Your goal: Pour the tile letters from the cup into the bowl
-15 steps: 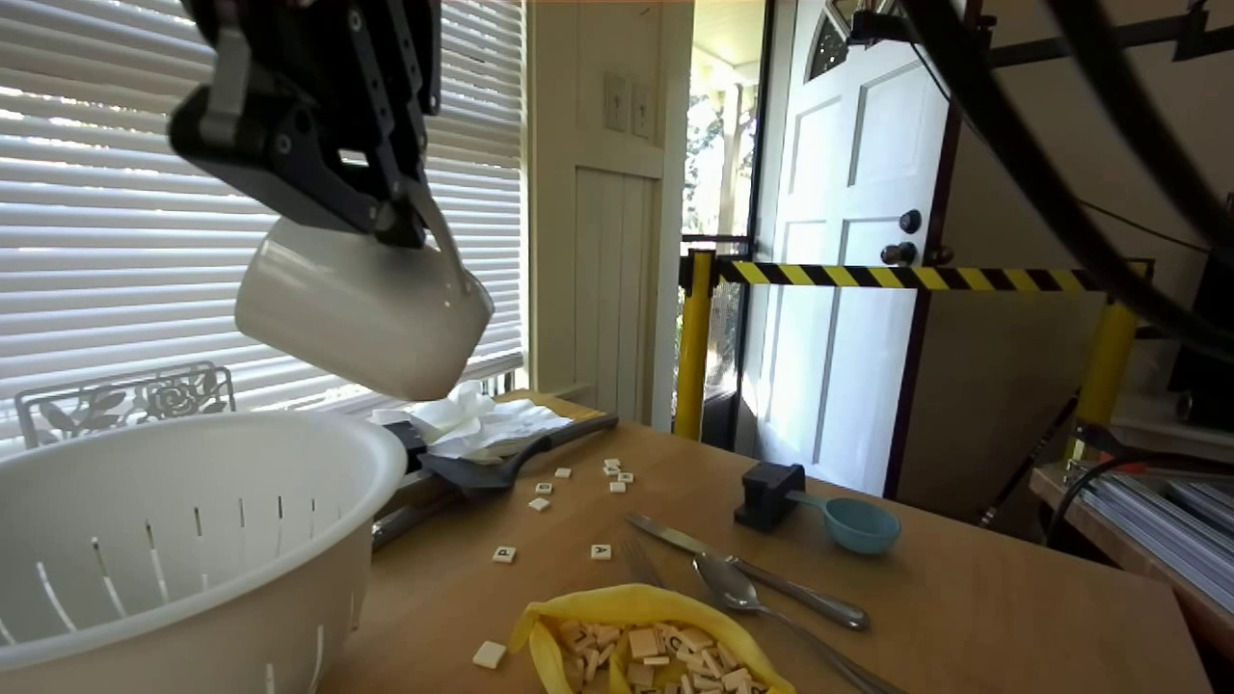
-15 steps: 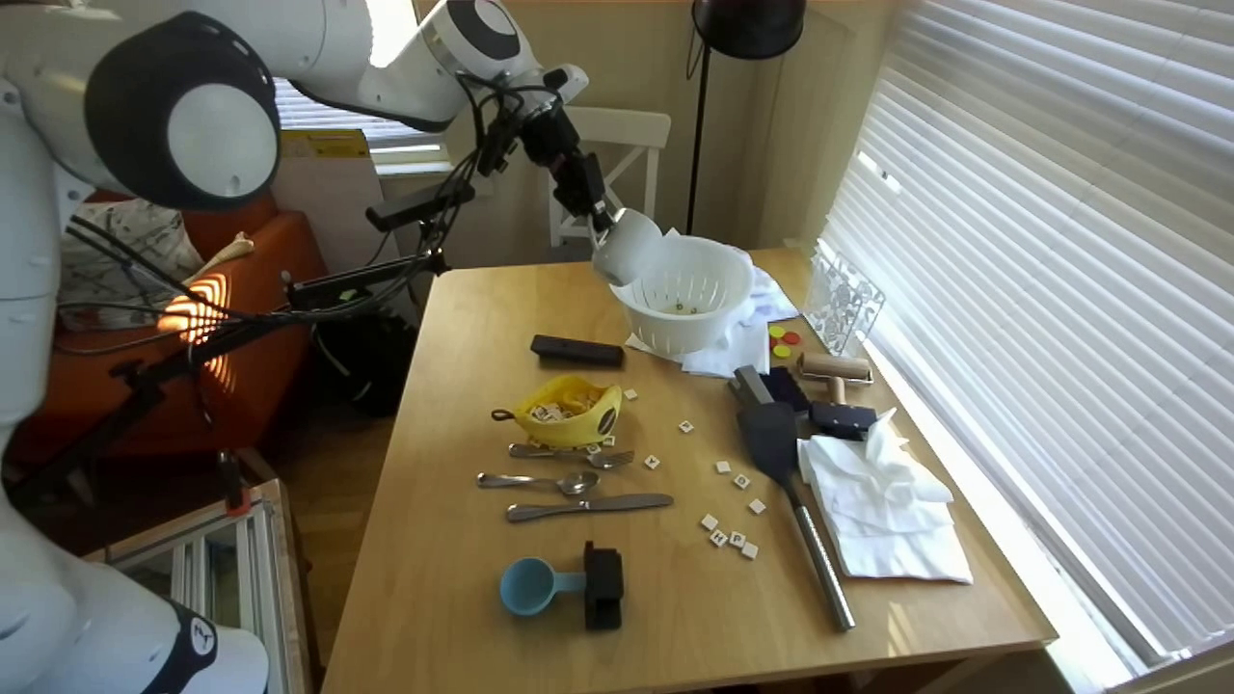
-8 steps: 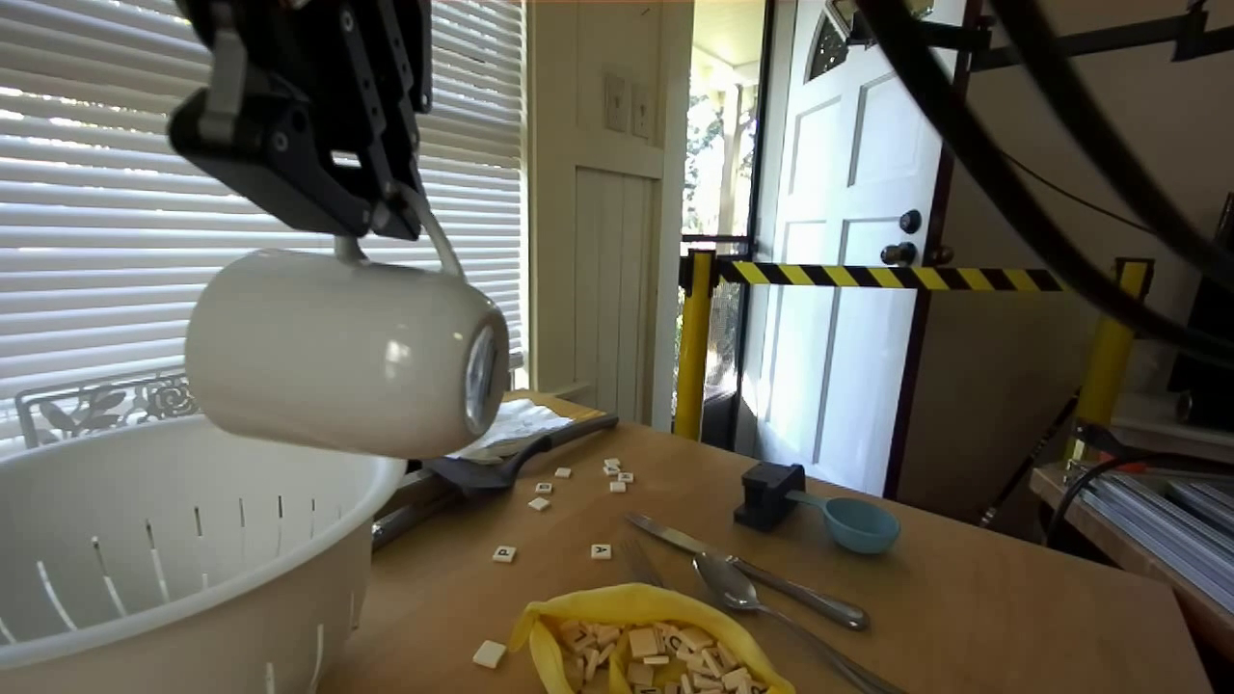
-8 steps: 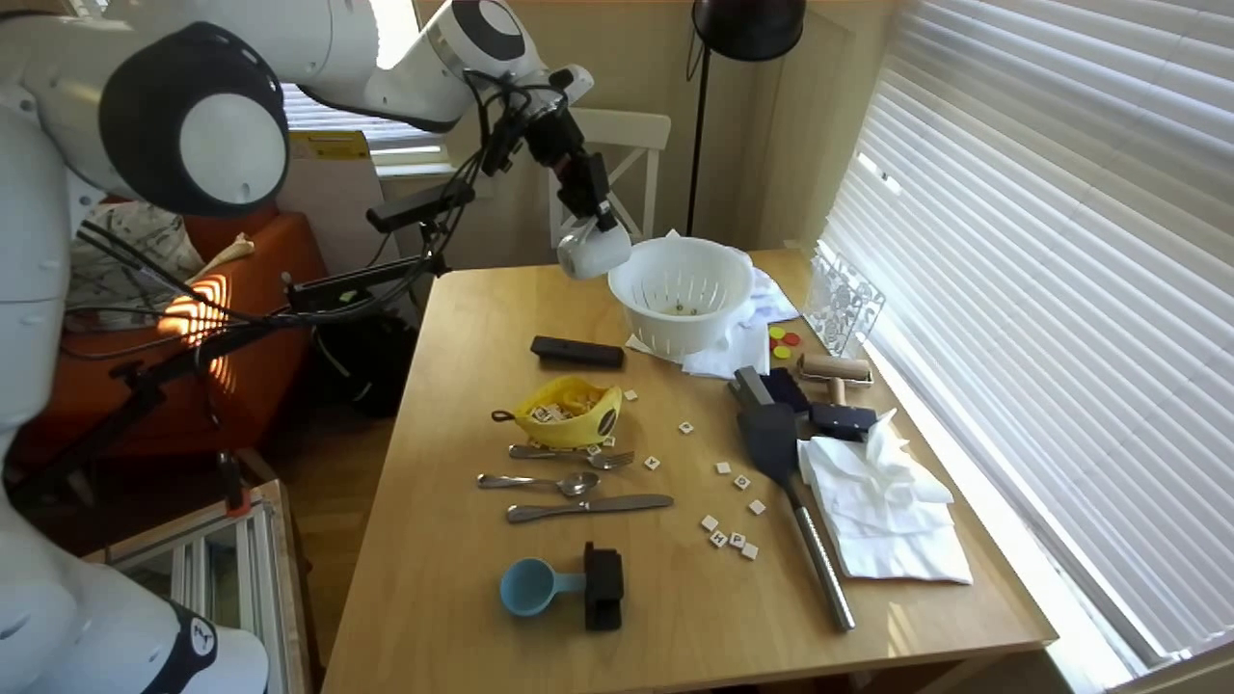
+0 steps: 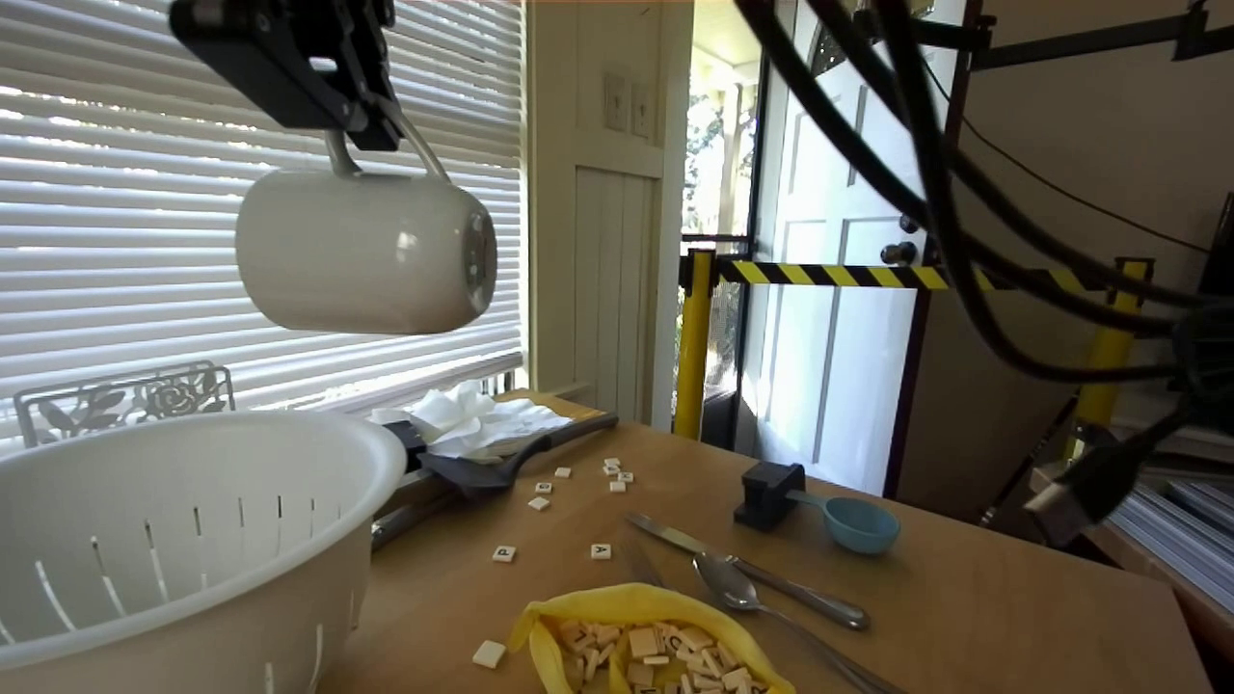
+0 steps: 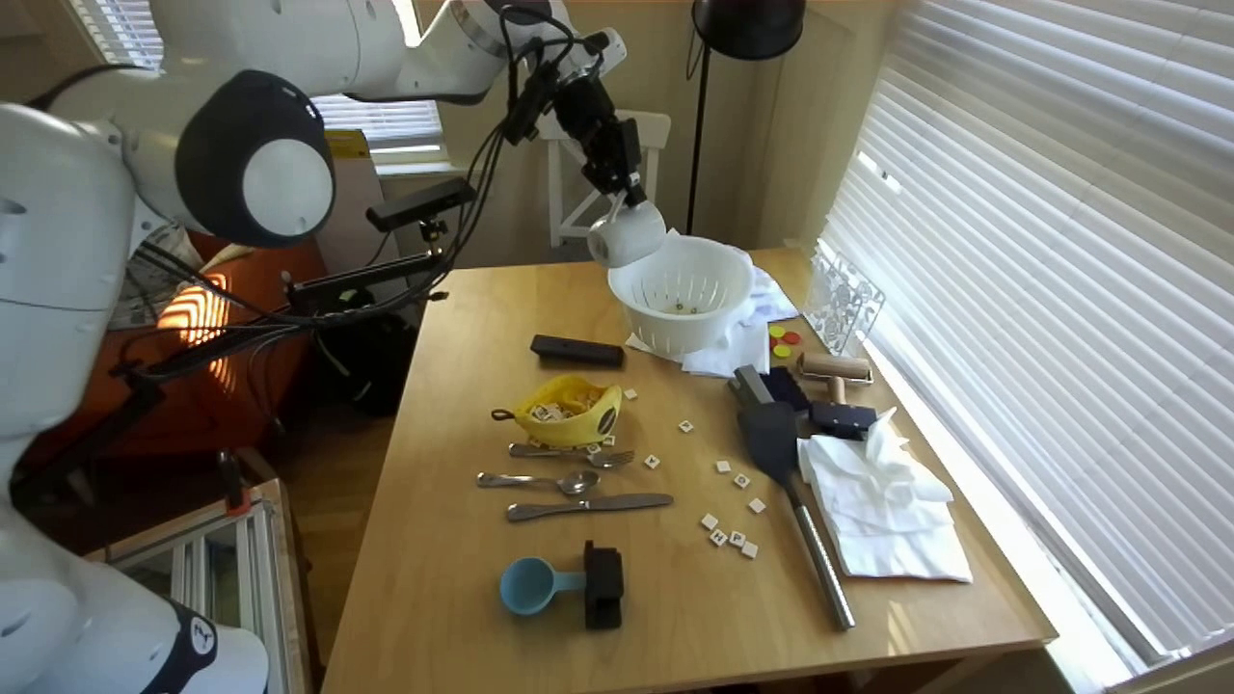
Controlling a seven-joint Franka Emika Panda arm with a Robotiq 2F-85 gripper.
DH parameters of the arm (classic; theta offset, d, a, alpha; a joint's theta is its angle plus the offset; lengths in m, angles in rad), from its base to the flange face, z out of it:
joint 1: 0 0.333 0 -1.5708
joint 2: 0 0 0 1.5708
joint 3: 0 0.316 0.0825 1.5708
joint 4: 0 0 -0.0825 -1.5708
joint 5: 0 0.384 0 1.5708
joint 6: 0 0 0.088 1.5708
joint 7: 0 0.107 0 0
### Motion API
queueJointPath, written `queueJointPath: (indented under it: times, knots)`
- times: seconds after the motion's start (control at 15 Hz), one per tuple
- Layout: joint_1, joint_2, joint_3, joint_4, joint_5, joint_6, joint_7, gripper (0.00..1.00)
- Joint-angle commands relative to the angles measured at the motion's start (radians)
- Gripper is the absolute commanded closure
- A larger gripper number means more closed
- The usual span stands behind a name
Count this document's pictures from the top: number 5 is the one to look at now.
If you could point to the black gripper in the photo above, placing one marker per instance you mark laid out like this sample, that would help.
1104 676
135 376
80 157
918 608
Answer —
271 50

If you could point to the white ceramic mug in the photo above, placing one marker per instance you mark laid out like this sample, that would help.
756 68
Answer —
361 256

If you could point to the white plastic colander bowl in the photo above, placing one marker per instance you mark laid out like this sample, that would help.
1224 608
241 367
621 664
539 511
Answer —
169 542

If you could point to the wide white window blinds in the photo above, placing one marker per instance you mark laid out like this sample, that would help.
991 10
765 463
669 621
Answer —
101 195

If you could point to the ornate metal rack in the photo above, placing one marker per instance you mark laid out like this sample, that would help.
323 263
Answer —
129 405

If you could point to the grey metal bar tool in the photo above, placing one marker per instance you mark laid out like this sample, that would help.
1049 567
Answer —
412 513

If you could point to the yellow black striped barrier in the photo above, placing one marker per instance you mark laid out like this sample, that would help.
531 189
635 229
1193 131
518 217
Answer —
796 270

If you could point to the yellow pouch of letter tiles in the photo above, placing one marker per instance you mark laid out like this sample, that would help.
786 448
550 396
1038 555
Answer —
604 600

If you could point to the small black box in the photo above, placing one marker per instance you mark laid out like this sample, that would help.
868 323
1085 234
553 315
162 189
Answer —
770 493

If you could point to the silver spoon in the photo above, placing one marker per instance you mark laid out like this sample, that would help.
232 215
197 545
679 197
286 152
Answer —
730 582

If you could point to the metal fork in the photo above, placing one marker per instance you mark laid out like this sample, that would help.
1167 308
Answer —
773 582

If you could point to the brown board panel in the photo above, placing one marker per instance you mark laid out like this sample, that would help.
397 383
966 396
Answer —
990 411

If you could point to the white light switch plate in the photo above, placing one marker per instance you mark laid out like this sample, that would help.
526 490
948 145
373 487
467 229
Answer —
635 107

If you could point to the black camera stand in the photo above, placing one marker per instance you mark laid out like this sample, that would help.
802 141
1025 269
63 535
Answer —
1092 40

